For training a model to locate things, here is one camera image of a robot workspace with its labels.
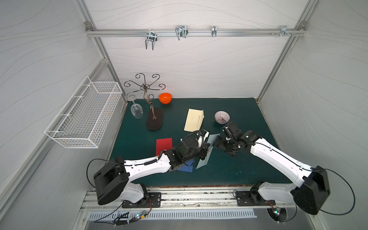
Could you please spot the metal double hook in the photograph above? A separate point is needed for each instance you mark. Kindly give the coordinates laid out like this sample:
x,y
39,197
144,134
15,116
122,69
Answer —
x,y
181,31
152,38

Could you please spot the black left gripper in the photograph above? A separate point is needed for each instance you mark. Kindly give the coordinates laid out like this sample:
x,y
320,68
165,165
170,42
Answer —
x,y
203,148

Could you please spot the metal bracket hook right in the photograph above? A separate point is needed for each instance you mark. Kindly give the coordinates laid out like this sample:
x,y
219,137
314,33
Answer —
x,y
283,32

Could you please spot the pink striped glass bowl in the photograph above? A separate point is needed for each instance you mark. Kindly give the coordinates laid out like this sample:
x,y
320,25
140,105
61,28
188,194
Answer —
x,y
222,117

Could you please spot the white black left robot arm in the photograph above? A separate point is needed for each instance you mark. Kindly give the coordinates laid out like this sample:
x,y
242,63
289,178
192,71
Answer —
x,y
115,179

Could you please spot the metal double hook left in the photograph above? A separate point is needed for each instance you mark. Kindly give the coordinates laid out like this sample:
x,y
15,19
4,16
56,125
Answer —
x,y
152,38

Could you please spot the red envelope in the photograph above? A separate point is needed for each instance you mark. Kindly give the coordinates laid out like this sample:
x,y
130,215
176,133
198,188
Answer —
x,y
163,144

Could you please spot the small green circuit board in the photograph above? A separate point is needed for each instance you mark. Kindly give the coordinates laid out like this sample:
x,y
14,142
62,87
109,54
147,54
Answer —
x,y
141,215

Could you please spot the metal double hook middle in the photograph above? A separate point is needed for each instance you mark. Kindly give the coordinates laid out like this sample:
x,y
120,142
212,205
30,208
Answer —
x,y
181,31

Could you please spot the blue envelope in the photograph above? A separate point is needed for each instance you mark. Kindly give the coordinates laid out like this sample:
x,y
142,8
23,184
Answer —
x,y
187,167

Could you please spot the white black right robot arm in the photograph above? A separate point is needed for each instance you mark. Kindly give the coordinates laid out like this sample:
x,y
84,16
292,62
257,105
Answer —
x,y
309,187

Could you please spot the small metal hook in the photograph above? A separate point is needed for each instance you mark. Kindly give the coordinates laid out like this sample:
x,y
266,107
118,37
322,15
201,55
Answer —
x,y
214,31

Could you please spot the clear wine glass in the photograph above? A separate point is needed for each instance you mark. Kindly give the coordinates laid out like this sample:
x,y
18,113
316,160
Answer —
x,y
136,109

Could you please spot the white vented strip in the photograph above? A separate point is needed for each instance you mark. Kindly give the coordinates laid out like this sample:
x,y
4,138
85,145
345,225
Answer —
x,y
176,214

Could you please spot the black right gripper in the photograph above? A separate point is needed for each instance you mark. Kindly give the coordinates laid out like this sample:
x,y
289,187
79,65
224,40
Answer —
x,y
225,143

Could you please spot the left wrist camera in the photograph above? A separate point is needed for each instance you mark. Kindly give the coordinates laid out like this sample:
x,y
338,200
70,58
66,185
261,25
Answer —
x,y
202,136

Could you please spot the white wire basket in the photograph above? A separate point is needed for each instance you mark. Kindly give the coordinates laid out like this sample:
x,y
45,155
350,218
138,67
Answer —
x,y
83,120

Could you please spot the aluminium overhead rail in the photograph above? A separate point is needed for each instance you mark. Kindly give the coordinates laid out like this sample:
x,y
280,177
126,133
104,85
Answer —
x,y
191,32

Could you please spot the orange bowl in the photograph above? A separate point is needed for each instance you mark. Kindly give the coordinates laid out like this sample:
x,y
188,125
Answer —
x,y
165,98

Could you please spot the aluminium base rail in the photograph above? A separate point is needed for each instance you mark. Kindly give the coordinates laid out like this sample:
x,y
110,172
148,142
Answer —
x,y
205,197

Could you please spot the copper wine glass stand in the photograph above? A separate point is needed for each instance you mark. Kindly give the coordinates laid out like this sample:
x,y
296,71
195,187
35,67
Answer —
x,y
155,115

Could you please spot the cream yellow envelope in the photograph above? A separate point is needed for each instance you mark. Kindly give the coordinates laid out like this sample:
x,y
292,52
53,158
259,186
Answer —
x,y
194,120

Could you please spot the light teal envelope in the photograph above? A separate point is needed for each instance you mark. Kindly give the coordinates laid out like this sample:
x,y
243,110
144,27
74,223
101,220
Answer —
x,y
211,141

